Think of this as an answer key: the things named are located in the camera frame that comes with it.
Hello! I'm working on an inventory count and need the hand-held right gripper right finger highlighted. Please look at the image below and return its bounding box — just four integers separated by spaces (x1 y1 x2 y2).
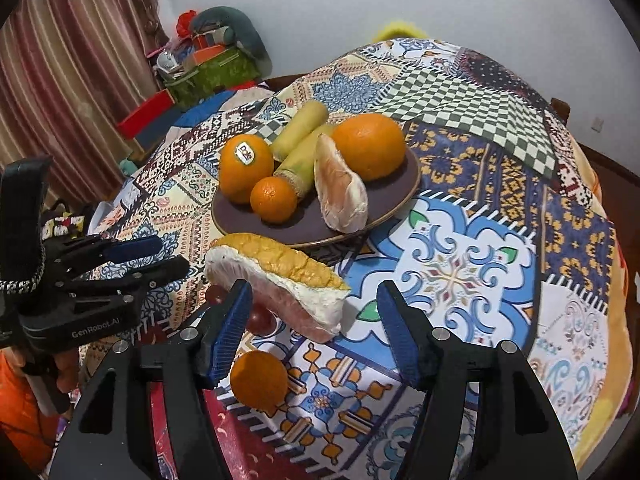
376 280 578 480

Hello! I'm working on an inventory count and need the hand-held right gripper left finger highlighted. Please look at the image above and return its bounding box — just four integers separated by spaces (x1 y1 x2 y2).
50 279 254 480

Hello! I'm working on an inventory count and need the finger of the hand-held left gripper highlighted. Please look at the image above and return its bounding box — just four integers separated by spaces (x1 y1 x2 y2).
75 235 163 265
117 255 191 293

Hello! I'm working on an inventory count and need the small tangerine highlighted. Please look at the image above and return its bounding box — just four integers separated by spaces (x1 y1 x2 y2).
250 175 299 225
230 351 289 411

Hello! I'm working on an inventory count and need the pomelo wedge with rind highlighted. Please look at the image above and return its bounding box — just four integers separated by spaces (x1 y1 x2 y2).
203 232 352 343

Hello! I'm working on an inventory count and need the purple round plate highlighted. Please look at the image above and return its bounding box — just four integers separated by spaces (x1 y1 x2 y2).
211 132 422 248

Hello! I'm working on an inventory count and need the orange with sticker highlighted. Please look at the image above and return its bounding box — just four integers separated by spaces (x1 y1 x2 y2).
219 135 275 205

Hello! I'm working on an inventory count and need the peeled pomelo segment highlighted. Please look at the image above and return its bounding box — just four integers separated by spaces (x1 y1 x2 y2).
313 133 370 234

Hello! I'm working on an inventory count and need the yellow sugarcane piece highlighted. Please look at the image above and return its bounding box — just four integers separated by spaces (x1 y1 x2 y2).
270 100 330 157
274 124 335 198

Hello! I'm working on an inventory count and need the large plain orange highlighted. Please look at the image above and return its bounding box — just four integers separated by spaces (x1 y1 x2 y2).
331 113 407 182

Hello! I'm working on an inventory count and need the person's left forearm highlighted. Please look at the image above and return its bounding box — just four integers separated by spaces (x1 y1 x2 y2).
0 350 66 466

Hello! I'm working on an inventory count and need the person's left hand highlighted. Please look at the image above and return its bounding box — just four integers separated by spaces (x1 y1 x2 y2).
52 347 81 396

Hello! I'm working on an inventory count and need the printed cartoon cloth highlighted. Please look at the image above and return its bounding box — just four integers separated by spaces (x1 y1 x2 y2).
42 212 88 241

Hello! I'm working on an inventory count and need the patchwork printed blanket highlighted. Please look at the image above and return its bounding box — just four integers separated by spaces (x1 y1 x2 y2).
80 35 636 480

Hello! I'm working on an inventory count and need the red flat box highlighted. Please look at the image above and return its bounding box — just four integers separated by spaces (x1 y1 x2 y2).
117 87 176 141

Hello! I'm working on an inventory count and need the blue and white quilt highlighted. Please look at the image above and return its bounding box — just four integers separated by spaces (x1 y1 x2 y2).
135 85 273 161

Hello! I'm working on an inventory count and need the green printed box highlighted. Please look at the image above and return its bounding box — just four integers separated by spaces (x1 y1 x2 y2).
167 47 263 108

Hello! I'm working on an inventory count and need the striped brown curtain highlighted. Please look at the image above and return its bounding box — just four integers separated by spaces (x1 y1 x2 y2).
0 0 171 211

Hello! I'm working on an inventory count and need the orange cardboard box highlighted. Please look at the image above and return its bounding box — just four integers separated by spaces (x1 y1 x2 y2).
187 44 226 63

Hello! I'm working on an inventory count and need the yellow foam tube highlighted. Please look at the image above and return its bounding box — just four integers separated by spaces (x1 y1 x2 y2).
372 20 431 41

